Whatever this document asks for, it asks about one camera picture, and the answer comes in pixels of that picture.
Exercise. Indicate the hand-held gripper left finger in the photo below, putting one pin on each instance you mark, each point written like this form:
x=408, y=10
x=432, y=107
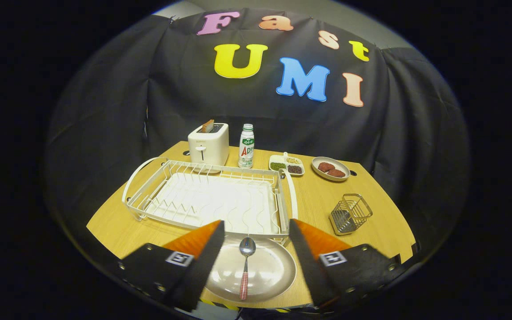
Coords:
x=202, y=271

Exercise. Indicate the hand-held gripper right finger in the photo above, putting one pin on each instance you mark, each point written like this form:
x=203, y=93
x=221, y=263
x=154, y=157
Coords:
x=311, y=266

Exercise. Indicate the white plate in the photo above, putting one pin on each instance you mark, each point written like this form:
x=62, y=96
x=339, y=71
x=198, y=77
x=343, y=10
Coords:
x=269, y=271

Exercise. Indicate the small beige plate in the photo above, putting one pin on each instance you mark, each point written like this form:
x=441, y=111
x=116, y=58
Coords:
x=320, y=174

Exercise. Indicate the white divided dish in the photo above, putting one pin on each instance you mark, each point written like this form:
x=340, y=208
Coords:
x=285, y=158

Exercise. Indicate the yellow black striped tape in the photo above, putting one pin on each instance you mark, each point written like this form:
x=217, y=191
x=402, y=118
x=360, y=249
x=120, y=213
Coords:
x=220, y=306

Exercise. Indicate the brown meat piece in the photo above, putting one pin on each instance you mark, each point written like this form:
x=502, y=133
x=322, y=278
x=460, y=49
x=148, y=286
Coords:
x=336, y=173
x=326, y=167

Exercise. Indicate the pile of dark beans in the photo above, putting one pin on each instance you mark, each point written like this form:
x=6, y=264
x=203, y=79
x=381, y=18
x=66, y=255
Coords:
x=294, y=169

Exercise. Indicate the pile of green beans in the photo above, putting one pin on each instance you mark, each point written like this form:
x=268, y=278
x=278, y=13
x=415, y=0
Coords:
x=278, y=166

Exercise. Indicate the pile of yellow beans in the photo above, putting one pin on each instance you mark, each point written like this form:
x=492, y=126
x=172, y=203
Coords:
x=293, y=160

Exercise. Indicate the white toaster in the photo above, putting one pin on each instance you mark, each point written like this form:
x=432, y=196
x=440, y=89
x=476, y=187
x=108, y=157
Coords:
x=209, y=144

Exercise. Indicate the white bottle with green label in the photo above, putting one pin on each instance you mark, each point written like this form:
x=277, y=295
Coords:
x=246, y=151

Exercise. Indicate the brown bread slice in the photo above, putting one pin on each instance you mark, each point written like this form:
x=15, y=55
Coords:
x=208, y=126

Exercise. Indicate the black backdrop cloth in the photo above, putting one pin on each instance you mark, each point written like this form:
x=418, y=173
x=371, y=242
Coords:
x=105, y=111

